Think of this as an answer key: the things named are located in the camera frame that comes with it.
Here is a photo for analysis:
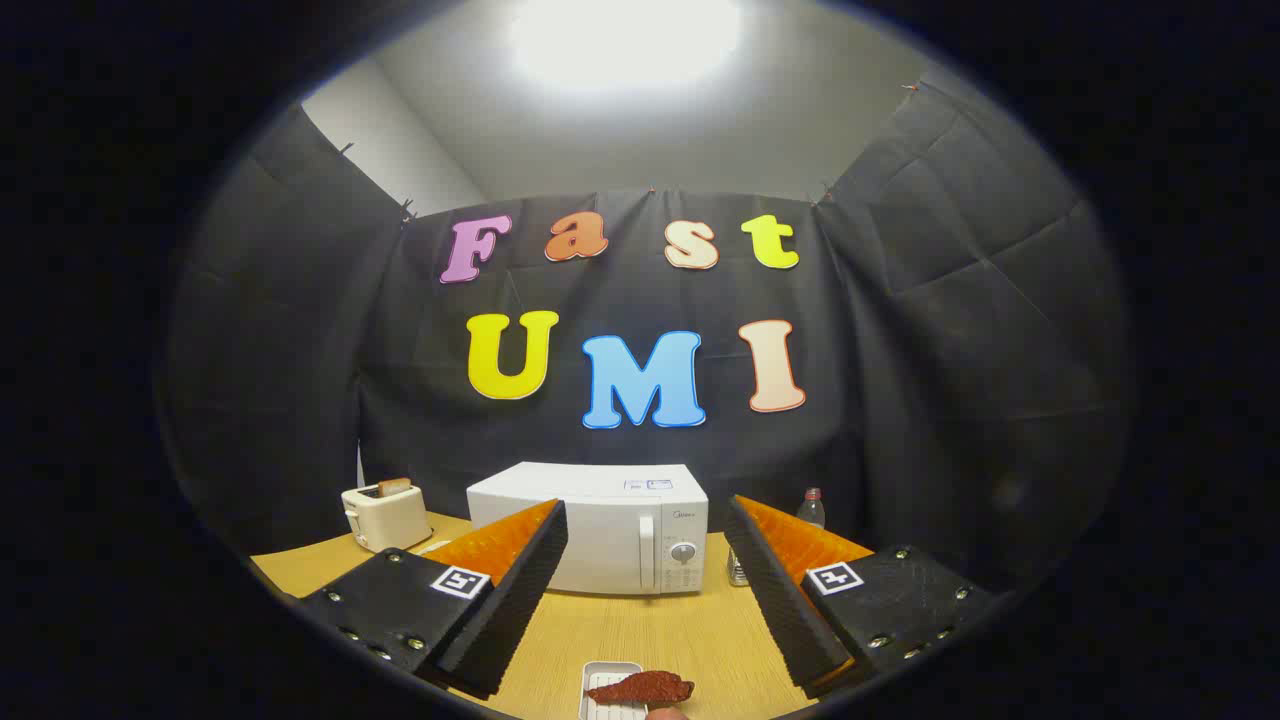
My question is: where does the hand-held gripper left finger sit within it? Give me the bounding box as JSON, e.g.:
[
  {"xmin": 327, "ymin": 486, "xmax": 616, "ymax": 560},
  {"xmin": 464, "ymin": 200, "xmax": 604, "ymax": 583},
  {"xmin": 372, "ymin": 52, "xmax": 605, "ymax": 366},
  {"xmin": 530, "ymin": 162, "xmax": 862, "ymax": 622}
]
[{"xmin": 297, "ymin": 498, "xmax": 569, "ymax": 701}]

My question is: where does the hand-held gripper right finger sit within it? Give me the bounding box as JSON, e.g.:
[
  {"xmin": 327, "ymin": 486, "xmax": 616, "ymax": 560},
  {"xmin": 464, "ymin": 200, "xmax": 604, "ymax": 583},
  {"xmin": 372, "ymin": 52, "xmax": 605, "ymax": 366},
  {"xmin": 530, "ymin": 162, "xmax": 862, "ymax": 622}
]
[{"xmin": 722, "ymin": 494, "xmax": 1001, "ymax": 701}]

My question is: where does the white toaster oven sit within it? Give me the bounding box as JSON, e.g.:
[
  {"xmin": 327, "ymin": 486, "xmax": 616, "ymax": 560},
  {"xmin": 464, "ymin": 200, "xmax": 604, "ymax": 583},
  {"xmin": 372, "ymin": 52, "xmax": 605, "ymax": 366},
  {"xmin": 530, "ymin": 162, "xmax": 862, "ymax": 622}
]
[{"xmin": 466, "ymin": 461, "xmax": 710, "ymax": 598}]

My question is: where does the brown meat slice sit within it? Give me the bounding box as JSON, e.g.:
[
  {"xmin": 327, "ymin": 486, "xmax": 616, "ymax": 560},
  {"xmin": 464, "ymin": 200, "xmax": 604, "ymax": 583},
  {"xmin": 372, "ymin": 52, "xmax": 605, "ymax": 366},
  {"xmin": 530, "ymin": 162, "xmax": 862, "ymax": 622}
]
[{"xmin": 585, "ymin": 671, "xmax": 696, "ymax": 706}]

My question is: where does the cream toaster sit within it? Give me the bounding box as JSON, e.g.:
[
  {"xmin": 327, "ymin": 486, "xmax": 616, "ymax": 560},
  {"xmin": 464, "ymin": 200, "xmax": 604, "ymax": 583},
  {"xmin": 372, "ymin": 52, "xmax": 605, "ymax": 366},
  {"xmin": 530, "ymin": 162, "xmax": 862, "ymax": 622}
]
[{"xmin": 341, "ymin": 483, "xmax": 434, "ymax": 554}]

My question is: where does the small white ridged tray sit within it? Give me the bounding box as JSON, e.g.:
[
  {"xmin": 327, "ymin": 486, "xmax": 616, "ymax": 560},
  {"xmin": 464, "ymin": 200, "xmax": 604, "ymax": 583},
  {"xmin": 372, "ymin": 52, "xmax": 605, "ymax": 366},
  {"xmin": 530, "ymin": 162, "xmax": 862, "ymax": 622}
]
[{"xmin": 578, "ymin": 660, "xmax": 649, "ymax": 720}]

